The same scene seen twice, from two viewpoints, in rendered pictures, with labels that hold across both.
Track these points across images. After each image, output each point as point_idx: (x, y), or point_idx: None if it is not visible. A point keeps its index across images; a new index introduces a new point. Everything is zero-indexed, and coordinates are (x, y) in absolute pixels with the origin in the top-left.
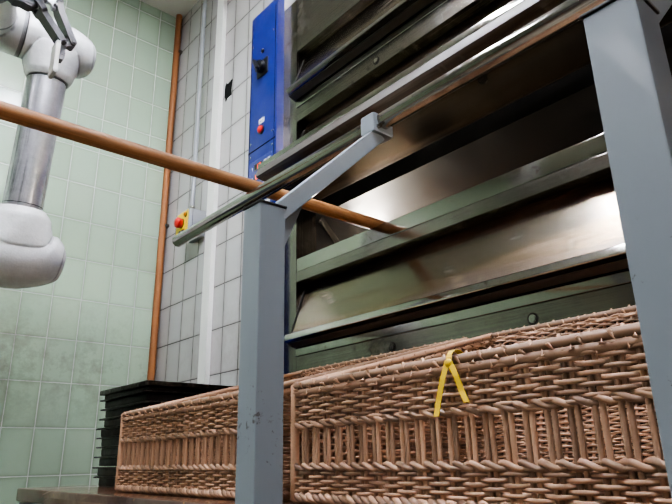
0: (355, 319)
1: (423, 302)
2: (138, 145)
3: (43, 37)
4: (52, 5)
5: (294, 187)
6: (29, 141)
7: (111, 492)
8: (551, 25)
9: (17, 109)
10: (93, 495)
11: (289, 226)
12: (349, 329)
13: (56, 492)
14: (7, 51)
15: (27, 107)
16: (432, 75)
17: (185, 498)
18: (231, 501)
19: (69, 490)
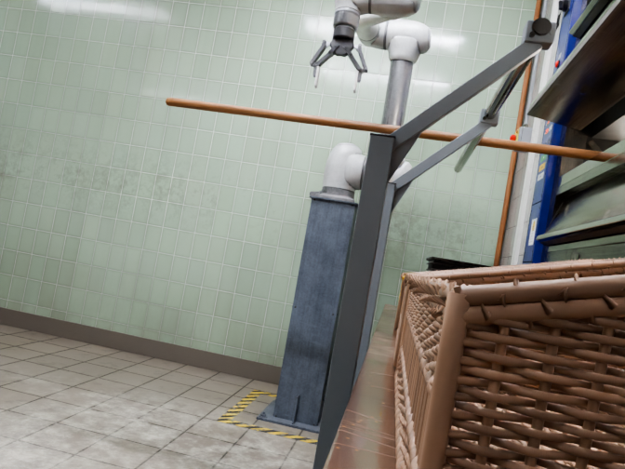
0: (559, 232)
1: (581, 227)
2: (392, 127)
3: (395, 36)
4: (356, 48)
5: (558, 119)
6: (390, 105)
7: (393, 314)
8: (511, 72)
9: (329, 120)
10: (381, 313)
11: (402, 192)
12: (560, 238)
13: (383, 308)
14: (379, 48)
15: (389, 83)
16: (591, 45)
17: (389, 321)
18: (389, 326)
19: (390, 309)
